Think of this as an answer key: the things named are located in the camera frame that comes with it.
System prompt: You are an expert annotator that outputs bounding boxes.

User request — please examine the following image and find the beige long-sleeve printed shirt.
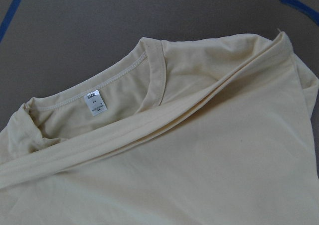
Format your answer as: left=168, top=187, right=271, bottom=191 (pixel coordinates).
left=0, top=32, right=319, bottom=225

